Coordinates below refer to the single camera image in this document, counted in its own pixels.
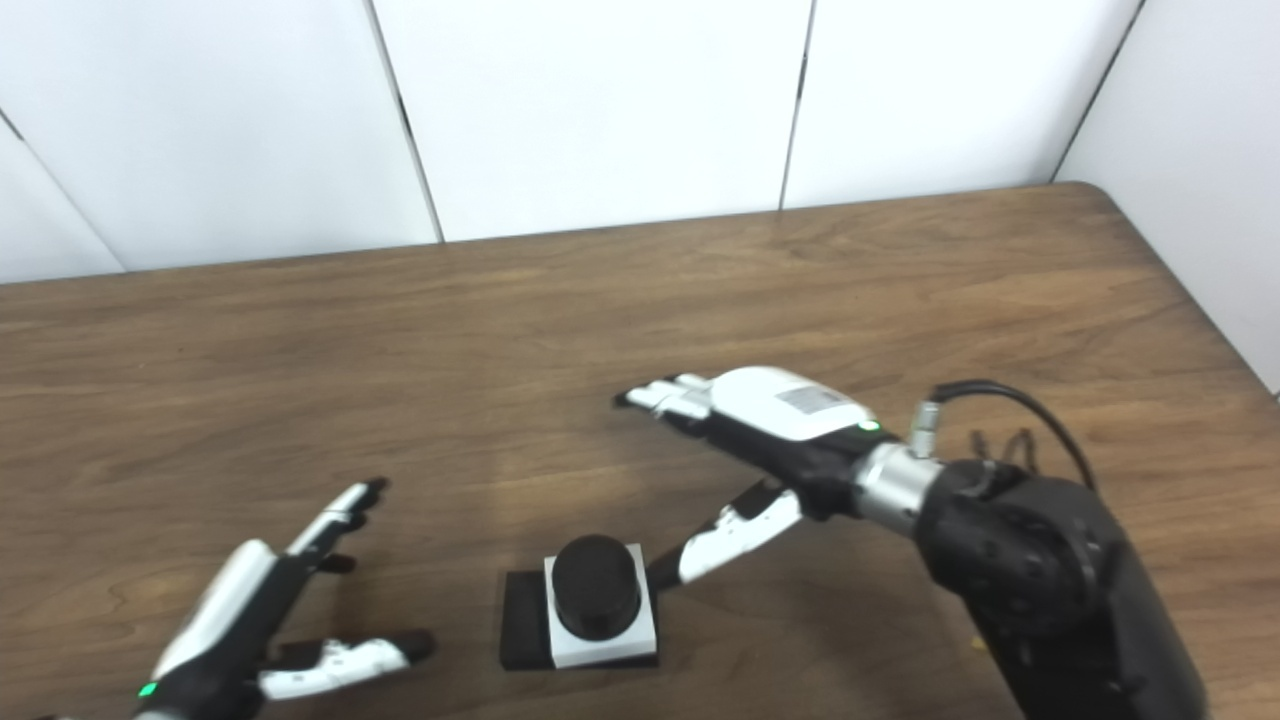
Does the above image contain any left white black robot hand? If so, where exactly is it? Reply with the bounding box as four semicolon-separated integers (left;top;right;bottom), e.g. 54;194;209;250
135;477;437;720

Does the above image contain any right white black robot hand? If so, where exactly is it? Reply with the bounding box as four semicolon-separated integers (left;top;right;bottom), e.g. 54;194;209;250
612;366;886;591

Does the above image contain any black peg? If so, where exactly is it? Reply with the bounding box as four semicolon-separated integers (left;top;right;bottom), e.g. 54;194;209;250
500;534;661;671

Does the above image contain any white square piece with hole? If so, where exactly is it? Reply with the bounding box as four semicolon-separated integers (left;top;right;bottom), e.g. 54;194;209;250
543;543;661;669

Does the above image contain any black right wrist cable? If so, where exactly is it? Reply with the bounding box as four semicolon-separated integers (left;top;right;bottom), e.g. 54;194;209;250
910;380;1098;493

